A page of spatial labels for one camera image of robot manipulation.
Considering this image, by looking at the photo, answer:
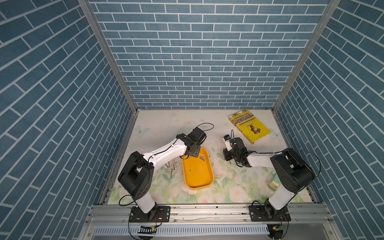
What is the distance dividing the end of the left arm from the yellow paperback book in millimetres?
432

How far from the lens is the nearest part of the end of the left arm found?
63 centimetres

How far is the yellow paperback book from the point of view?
1.04 metres
